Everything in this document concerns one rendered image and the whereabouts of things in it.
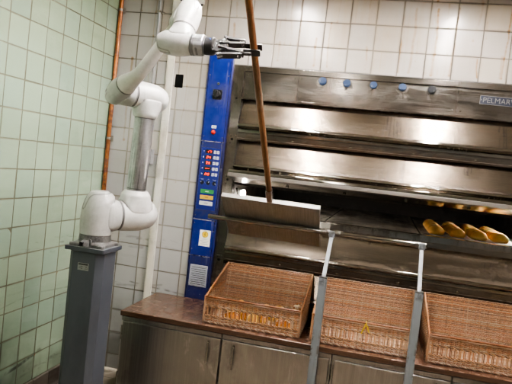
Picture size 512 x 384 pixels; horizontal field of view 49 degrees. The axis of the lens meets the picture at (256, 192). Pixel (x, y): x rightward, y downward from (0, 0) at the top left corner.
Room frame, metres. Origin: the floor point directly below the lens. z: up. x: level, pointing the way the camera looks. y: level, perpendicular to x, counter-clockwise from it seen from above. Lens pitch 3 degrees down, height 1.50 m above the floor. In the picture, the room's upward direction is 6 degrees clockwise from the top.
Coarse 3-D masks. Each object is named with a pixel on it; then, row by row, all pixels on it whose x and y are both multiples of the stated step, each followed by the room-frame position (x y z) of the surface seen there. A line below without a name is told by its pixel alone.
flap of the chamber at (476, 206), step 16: (240, 176) 3.44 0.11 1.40; (256, 176) 3.42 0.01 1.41; (336, 192) 3.43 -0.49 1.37; (352, 192) 3.35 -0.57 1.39; (368, 192) 3.27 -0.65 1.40; (384, 192) 3.25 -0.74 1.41; (400, 192) 3.23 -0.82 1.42; (464, 208) 3.29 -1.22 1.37; (480, 208) 3.21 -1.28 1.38; (496, 208) 3.13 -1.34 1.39
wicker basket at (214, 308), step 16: (224, 272) 3.43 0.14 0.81; (240, 272) 3.52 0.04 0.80; (256, 272) 3.51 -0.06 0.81; (272, 272) 3.50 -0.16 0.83; (288, 272) 3.47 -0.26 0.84; (224, 288) 3.51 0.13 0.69; (256, 288) 3.48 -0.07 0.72; (272, 288) 3.46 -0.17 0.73; (288, 288) 3.45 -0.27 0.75; (208, 304) 3.10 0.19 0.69; (224, 304) 3.49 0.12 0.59; (240, 304) 3.06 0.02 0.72; (256, 304) 3.04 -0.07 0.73; (272, 304) 3.43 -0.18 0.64; (288, 304) 3.42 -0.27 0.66; (304, 304) 3.08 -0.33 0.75; (208, 320) 3.10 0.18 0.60; (224, 320) 3.08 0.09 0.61; (240, 320) 3.06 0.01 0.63; (288, 320) 3.01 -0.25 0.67; (304, 320) 3.19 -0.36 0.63; (288, 336) 3.00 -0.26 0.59
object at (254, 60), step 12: (252, 0) 2.16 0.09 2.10; (252, 12) 2.19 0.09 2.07; (252, 24) 2.22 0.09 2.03; (252, 36) 2.26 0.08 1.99; (252, 48) 2.31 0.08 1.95; (252, 60) 2.35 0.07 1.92; (264, 120) 2.62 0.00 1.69; (264, 132) 2.66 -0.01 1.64; (264, 144) 2.72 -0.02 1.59; (264, 156) 2.78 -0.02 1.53; (264, 168) 2.85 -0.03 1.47
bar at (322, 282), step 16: (256, 224) 3.18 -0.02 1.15; (272, 224) 3.16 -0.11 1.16; (288, 224) 3.15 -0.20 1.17; (368, 240) 3.05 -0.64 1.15; (384, 240) 3.02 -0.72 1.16; (400, 240) 3.01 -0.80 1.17; (320, 288) 2.87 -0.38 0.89; (320, 304) 2.86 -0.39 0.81; (416, 304) 2.76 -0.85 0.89; (320, 320) 2.86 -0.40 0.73; (416, 320) 2.76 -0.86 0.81; (320, 336) 2.89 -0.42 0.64; (416, 336) 2.76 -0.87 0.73
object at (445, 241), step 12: (324, 228) 3.47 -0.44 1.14; (336, 228) 3.45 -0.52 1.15; (348, 228) 3.44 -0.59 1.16; (360, 228) 3.42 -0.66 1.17; (372, 228) 3.42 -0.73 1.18; (420, 240) 3.34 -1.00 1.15; (432, 240) 3.33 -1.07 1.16; (444, 240) 3.31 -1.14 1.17; (456, 240) 3.30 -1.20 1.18; (468, 240) 3.33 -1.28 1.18; (504, 252) 3.24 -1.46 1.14
